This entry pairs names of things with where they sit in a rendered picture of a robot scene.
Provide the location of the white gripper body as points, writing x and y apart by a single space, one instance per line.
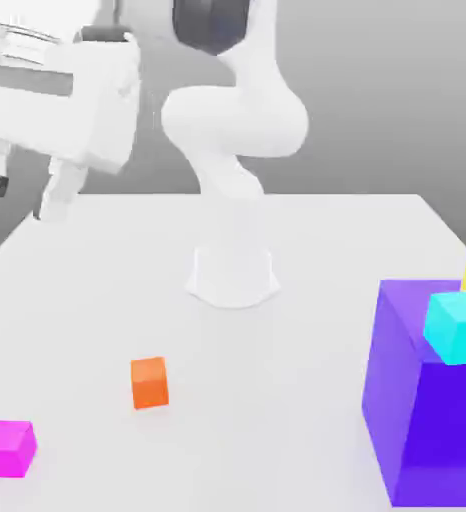
57 120

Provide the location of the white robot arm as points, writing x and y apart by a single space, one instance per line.
241 120

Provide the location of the small orange cube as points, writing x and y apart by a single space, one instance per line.
150 386

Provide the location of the small magenta cube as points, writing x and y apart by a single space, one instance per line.
7 450

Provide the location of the small cyan cube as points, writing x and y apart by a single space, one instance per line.
459 328

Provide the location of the large purple box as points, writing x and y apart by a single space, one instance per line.
441 432

